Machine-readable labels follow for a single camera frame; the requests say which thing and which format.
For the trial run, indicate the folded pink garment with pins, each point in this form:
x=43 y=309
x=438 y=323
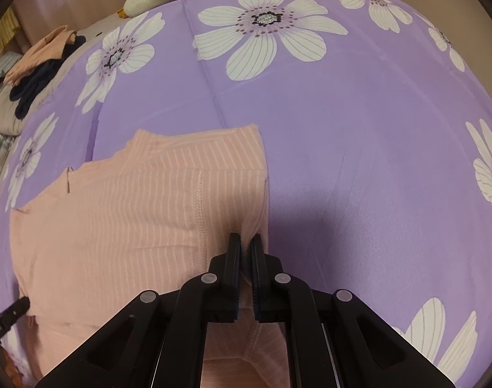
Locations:
x=40 y=54

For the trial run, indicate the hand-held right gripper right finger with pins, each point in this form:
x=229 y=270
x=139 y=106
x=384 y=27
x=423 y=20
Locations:
x=259 y=266

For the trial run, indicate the pink striped sweater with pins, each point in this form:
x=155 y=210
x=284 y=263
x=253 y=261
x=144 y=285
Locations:
x=129 y=210

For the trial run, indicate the dark navy garment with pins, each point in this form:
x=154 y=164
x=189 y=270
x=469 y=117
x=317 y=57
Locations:
x=32 y=85

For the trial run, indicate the dark plaid folded cloth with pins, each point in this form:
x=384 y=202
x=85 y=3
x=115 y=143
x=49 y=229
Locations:
x=5 y=66

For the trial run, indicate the purple floral blanket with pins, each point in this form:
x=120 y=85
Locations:
x=351 y=149

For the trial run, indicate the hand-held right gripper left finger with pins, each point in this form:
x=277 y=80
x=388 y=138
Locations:
x=232 y=266

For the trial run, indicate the grey pillow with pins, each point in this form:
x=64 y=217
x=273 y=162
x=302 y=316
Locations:
x=3 y=117

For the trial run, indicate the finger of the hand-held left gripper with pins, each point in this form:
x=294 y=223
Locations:
x=17 y=306

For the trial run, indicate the yellow fringed cloth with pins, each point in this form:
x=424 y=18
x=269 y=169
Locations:
x=5 y=32

